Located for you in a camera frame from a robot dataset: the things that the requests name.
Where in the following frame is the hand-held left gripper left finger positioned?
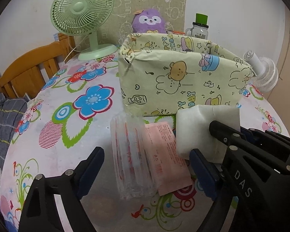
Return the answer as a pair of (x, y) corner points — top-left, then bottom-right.
(19, 147), (105, 232)

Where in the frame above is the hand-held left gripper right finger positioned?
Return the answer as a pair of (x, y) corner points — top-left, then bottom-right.
(189, 148), (247, 232)

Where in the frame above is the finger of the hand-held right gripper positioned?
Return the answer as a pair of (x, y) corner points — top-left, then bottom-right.
(241, 127), (290, 155)
(209, 121), (247, 151)

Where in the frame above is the white cloth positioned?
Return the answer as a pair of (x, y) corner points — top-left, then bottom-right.
(175, 105), (241, 163)

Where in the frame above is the pink packet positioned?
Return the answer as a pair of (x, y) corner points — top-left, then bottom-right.
(144, 122), (191, 197)

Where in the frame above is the yellow cartoon-print storage box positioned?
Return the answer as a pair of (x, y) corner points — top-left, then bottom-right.
(118, 32), (255, 116)

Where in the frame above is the floral tablecloth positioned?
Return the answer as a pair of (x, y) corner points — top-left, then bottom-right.
(0, 51), (290, 232)

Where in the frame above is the white standing fan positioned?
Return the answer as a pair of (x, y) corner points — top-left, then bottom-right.
(243, 49), (279, 93)

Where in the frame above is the grey plaid blanket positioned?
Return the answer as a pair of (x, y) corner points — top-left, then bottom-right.
(0, 84), (29, 165)

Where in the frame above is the glass jar with green lid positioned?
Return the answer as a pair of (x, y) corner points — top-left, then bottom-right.
(185, 13), (209, 40)

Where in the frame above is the purple plush toy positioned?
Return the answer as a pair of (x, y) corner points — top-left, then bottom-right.
(132, 8), (167, 34)

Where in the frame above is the green patterned board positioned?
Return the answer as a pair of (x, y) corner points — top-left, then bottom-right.
(111, 0), (186, 44)

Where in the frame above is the green desk fan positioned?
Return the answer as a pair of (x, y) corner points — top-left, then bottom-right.
(50, 0), (118, 61)

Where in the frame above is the white fan cable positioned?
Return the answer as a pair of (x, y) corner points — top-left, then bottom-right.
(63, 35), (80, 64)

